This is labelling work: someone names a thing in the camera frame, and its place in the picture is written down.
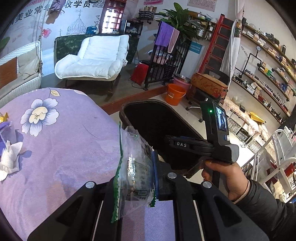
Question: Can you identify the purple floral blanket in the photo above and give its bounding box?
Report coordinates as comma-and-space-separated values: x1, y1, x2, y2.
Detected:
0, 88, 176, 241

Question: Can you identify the pink lace cloth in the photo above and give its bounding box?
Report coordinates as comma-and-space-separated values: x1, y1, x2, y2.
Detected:
223, 96, 269, 139

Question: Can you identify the person's right forearm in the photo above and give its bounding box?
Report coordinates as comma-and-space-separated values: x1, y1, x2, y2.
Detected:
233, 179, 296, 241

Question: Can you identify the white curtain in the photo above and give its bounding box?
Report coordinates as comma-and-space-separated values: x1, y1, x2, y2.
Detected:
220, 0, 245, 81

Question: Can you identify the brown cushion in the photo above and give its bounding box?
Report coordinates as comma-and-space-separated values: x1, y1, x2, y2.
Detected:
0, 57, 19, 88

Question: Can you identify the green potted plant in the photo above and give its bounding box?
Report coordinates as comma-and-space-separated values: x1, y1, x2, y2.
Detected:
158, 2, 208, 42

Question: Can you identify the white cube storage cabinet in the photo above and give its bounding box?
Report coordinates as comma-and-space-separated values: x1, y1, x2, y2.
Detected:
222, 96, 271, 153

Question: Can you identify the white wire rack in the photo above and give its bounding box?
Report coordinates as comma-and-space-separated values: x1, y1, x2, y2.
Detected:
240, 128, 296, 204

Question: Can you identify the white wicker swing sofa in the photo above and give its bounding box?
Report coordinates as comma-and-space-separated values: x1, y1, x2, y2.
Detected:
0, 40, 43, 101

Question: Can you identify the blue wall sign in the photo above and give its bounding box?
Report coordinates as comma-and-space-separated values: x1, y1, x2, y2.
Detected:
190, 43, 203, 55

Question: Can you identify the green floral cabinet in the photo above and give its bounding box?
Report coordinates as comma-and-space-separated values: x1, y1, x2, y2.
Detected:
54, 34, 139, 64

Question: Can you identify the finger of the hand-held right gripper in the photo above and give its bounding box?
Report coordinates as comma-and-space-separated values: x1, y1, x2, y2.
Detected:
164, 136, 204, 144

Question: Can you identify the large printed wall mural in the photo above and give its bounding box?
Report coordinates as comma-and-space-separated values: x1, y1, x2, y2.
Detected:
0, 0, 109, 58

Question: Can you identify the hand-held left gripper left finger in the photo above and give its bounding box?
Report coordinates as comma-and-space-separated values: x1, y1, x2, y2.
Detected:
27, 178, 121, 241

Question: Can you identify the chrome wheeled stool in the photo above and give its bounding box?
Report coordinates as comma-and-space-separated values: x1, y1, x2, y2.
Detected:
186, 89, 208, 123

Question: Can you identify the swing rope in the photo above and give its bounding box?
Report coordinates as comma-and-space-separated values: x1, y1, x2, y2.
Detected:
35, 0, 45, 76

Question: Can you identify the clear plastic bag scrap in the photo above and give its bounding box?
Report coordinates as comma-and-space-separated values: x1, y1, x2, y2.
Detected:
0, 122, 18, 145

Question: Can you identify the black iron railing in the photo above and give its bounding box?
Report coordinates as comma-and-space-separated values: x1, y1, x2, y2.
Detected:
144, 39, 192, 91

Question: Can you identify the pink plastic basin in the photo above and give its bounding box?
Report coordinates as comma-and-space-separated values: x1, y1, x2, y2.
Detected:
173, 76, 192, 91

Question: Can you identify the white crumpled tissue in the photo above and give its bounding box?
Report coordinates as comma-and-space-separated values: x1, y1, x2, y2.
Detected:
0, 140, 23, 181

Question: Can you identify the purple towel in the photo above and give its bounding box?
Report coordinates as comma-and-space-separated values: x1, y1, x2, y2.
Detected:
154, 22, 175, 47

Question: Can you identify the person's right hand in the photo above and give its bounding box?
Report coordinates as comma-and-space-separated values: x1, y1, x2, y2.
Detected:
201, 160, 251, 204

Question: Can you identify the yellow tray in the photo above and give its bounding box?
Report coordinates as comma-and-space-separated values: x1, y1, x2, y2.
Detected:
250, 112, 266, 123

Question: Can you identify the metal basin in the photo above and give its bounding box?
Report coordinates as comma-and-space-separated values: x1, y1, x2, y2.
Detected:
174, 73, 192, 82

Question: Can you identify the red ladder shelf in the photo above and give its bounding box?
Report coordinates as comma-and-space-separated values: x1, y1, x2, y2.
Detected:
198, 13, 238, 77

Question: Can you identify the hanging purple umbrella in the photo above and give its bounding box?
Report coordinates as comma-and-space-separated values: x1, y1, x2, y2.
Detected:
45, 0, 67, 25

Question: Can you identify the curved wall shelving with products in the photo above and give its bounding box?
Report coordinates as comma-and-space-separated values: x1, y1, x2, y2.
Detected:
232, 23, 296, 123

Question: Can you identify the black display box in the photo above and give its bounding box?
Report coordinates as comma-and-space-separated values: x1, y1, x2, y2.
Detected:
124, 20, 142, 36

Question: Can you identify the red telephone booth cabinet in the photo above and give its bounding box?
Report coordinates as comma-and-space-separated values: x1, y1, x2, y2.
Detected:
100, 0, 127, 35

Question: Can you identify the small wall shelf with bottles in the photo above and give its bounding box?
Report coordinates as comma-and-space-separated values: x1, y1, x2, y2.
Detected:
138, 5, 158, 24

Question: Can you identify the pink washbasin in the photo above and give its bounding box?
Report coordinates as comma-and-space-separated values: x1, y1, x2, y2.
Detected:
151, 50, 173, 65

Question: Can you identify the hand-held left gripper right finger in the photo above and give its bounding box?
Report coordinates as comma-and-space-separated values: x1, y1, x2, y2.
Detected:
151, 149, 270, 241

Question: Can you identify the red panel heater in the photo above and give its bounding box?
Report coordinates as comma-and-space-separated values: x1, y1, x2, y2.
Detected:
131, 63, 149, 86

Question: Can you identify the black pipe wall fixture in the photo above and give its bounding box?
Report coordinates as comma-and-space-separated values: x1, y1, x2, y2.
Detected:
235, 45, 263, 77

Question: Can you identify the clear green-edged plastic bag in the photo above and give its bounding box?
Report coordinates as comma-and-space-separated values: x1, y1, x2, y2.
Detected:
111, 122, 158, 224

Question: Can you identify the beige cushion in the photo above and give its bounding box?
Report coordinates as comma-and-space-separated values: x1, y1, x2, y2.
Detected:
17, 54, 38, 75

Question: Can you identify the black office chair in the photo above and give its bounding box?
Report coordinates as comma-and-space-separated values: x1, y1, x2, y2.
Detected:
209, 70, 231, 86

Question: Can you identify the pink towel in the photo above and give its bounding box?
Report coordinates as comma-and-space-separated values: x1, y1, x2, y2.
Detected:
168, 29, 180, 53

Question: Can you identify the orange bucket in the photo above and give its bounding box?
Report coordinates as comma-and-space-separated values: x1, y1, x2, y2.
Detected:
165, 83, 186, 106

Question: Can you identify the white padded lounge chair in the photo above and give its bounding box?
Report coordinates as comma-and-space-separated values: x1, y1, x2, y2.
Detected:
54, 34, 130, 102

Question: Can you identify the dark brown waste bin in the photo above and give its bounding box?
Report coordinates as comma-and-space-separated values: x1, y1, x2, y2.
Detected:
119, 99, 208, 172

